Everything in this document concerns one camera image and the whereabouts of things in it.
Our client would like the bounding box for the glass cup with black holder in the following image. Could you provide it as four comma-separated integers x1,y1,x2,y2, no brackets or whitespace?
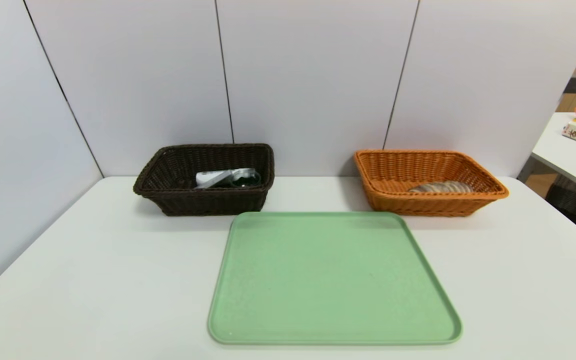
230,174,262,189

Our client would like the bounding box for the clear plastic compass case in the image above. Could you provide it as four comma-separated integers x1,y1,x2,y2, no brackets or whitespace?
227,167,259,182

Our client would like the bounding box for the white plastic bottle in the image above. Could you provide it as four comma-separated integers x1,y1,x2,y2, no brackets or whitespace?
195,170,234,190

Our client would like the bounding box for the striped brown bread roll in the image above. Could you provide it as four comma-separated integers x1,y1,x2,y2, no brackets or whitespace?
408,180,475,194

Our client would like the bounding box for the dark brown wicker basket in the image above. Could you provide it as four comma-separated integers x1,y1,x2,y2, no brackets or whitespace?
133,143,275,217

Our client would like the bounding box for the orange wicker basket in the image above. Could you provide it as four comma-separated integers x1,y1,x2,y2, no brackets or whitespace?
353,149,510,217

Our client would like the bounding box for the light green plastic tray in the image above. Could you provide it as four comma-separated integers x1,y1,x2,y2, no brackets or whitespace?
207,211,464,346

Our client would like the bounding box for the white side table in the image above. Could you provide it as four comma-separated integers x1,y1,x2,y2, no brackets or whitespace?
532,112,576,197

